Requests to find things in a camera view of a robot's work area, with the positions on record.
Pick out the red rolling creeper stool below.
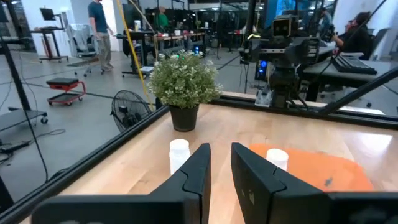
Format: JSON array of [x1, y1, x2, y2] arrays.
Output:
[[45, 77, 87, 107]]

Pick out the yellow hanging cable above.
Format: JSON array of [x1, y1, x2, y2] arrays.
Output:
[[115, 0, 155, 111]]

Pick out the black rolling stand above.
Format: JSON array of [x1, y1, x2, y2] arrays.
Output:
[[0, 39, 50, 133]]

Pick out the white pill bottle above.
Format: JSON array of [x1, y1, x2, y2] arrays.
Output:
[[266, 148, 290, 172], [169, 138, 192, 175]]

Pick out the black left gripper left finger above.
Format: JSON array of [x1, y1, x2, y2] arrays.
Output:
[[146, 142, 213, 224]]

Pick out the standing desk with monitor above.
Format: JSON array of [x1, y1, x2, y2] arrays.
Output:
[[30, 7, 70, 63]]

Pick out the black floor power strip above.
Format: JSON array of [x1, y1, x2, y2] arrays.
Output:
[[0, 140, 32, 154]]

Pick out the black floor fan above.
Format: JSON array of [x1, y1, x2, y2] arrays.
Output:
[[110, 90, 153, 133]]

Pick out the grey office chair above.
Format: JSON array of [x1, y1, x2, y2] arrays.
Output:
[[66, 24, 106, 78]]

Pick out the orange plastic basket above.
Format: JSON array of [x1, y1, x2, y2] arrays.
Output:
[[248, 142, 375, 193]]

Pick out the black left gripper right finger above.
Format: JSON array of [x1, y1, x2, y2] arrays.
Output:
[[231, 142, 330, 224]]

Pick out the computer tower with blue light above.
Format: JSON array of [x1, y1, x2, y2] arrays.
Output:
[[254, 58, 271, 82]]

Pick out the green plant in black pot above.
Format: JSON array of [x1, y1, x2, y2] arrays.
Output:
[[147, 49, 223, 133]]

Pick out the person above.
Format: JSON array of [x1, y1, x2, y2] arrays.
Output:
[[319, 7, 333, 34], [331, 11, 373, 60], [87, 0, 115, 72], [154, 6, 171, 32]]

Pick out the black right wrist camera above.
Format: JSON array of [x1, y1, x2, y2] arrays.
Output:
[[271, 14, 300, 40]]

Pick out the grey office desk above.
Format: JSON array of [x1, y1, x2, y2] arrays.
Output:
[[303, 58, 398, 103]]

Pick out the black diagonal frame strut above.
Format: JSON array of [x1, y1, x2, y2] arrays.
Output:
[[320, 67, 398, 115]]

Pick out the black computer keyboard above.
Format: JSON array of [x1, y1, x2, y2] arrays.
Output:
[[330, 54, 378, 76]]

